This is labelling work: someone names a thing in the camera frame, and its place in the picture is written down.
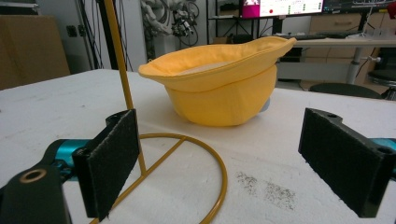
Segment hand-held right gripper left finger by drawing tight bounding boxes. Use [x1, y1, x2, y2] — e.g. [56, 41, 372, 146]
[72, 108, 140, 222]

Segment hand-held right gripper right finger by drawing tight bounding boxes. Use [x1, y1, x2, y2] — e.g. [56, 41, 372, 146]
[298, 107, 396, 218]

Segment yellow metal hat stand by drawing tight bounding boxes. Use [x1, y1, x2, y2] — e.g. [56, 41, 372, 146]
[89, 0, 229, 224]

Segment yellow bucket hat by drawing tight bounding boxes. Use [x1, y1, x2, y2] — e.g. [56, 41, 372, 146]
[137, 35, 298, 128]

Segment black round stool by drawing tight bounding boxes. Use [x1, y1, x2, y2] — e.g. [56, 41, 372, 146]
[308, 82, 383, 100]

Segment light wooden desk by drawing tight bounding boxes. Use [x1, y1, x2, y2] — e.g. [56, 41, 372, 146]
[275, 36, 396, 85]

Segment black keyboard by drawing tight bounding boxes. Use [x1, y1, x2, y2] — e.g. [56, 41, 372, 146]
[290, 31, 354, 41]

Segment brown cardboard box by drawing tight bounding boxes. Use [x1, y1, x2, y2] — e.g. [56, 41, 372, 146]
[0, 14, 71, 91]

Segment computer monitor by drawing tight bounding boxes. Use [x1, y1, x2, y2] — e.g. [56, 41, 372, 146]
[240, 0, 325, 20]

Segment black metal shelf rack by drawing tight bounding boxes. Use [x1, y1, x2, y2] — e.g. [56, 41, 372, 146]
[205, 0, 262, 45]

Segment black hanging cables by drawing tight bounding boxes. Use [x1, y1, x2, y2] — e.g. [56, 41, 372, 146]
[78, 0, 104, 70]

